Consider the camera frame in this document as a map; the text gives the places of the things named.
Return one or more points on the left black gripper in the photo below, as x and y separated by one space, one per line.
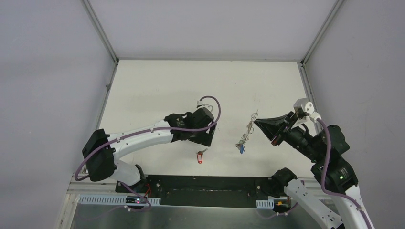
207 137

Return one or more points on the aluminium frame post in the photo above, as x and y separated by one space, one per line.
324 27
99 29

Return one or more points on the white slotted cable duct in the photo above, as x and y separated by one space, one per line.
265 204
117 200

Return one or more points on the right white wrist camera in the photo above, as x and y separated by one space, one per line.
305 110

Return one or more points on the key with blue tag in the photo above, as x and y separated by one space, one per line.
242 149

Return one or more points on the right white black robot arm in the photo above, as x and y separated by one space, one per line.
335 175

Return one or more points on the left aluminium frame post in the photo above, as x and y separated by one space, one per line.
99 29

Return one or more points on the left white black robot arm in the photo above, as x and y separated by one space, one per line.
103 152

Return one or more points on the right white slotted cable duct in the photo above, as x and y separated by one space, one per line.
265 204

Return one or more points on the right aluminium frame post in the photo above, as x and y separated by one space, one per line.
324 27

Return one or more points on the left white slotted cable duct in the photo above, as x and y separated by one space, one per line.
117 200

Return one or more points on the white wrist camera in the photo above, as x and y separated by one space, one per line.
201 104
305 110

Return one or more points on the key with red tag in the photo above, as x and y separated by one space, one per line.
199 155

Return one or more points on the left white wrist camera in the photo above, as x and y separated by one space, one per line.
201 104

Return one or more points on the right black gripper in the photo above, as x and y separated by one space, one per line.
271 126

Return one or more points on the large silver carabiner keyring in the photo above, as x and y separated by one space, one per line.
249 130

